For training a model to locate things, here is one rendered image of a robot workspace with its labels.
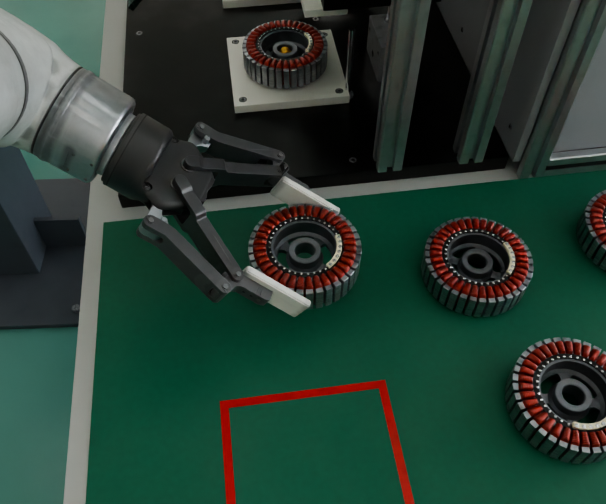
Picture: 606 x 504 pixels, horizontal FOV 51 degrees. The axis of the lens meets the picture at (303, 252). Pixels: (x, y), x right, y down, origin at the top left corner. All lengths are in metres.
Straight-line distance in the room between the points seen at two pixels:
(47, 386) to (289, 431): 1.02
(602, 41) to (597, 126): 0.12
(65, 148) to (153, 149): 0.07
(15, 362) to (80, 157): 1.08
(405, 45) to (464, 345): 0.30
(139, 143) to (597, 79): 0.49
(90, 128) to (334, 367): 0.31
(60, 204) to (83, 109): 1.29
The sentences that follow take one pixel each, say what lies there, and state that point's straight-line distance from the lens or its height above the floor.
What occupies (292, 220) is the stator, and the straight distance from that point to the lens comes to 0.65.
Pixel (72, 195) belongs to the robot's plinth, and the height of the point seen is 0.02.
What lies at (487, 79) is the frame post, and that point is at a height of 0.89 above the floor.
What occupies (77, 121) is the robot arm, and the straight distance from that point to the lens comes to 0.58.
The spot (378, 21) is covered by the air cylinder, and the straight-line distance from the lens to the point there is 0.91.
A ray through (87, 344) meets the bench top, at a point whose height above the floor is 0.75.
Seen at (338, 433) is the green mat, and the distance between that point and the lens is 0.61.
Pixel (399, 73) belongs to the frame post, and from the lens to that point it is 0.68.
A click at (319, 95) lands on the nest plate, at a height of 0.78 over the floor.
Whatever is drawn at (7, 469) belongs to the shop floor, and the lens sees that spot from 1.51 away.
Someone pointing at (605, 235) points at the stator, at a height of 0.79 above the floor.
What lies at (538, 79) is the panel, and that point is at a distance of 0.75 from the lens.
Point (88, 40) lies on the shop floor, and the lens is 2.45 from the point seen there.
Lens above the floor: 1.32
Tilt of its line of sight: 53 degrees down
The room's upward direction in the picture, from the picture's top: straight up
